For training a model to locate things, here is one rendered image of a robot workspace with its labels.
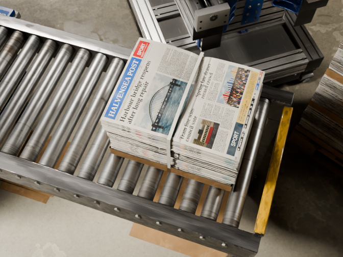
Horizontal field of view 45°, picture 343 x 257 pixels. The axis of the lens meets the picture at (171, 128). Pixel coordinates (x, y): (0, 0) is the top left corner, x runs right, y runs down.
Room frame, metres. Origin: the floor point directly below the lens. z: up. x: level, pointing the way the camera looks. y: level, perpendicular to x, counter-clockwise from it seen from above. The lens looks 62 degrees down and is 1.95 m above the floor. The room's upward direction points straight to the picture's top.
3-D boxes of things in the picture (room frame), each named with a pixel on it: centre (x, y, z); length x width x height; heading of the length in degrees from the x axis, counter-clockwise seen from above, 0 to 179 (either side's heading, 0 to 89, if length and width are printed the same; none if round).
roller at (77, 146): (0.68, 0.26, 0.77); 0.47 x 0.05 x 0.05; 162
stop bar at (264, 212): (0.48, -0.31, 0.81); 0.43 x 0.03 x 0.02; 162
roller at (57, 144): (0.70, 0.32, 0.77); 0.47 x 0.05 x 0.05; 162
